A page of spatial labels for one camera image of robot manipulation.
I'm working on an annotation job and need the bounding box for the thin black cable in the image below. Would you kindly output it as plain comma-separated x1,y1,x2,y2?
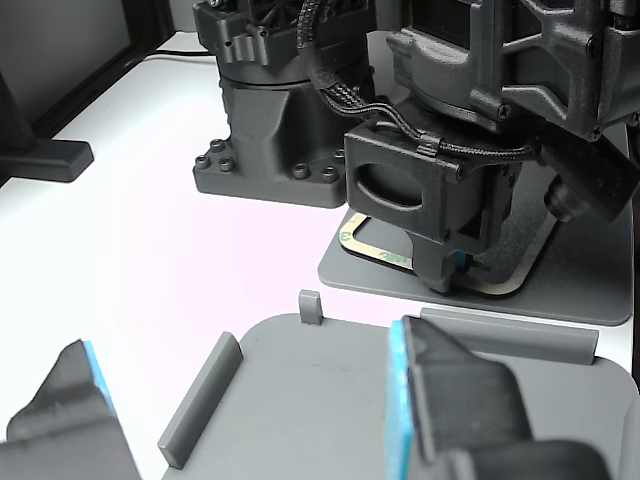
153,46,220,60

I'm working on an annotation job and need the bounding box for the black braided cable bundle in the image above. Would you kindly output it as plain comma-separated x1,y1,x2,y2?
296,0,545,164

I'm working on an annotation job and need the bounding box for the black enclosure frame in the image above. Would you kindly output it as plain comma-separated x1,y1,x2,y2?
0,0,201,146

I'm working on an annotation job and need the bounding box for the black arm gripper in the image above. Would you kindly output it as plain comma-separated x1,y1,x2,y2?
344,119,522,297

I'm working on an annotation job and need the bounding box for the beige rectangular adhesive frame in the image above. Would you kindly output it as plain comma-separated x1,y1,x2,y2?
337,212,527,300

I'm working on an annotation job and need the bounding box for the light grey frame holder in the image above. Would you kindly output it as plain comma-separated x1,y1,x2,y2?
157,288,640,480

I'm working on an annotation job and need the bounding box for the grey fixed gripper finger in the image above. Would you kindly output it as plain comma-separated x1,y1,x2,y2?
0,338,145,480
385,314,535,480

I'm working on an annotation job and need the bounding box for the dark grey rectangular mat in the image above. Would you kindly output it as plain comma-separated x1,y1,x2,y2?
318,199,632,327

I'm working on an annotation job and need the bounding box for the black stand foot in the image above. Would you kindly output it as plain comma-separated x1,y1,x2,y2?
0,67,96,184

